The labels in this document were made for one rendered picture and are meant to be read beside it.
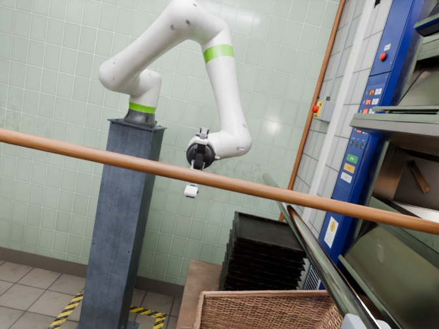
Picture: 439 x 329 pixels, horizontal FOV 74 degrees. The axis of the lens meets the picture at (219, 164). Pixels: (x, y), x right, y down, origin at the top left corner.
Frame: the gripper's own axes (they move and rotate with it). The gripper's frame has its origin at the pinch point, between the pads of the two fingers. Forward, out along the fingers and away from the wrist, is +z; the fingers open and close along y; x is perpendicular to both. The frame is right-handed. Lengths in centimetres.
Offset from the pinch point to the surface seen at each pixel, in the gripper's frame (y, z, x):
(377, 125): -20.4, -5.7, -44.5
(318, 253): 2.1, 31.4, -21.6
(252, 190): 0.2, 9.8, -13.6
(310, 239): 2.0, 26.8, -21.9
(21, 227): 91, -117, 111
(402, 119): -23, 3, -45
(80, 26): -45, -116, 89
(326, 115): -25, -78, -57
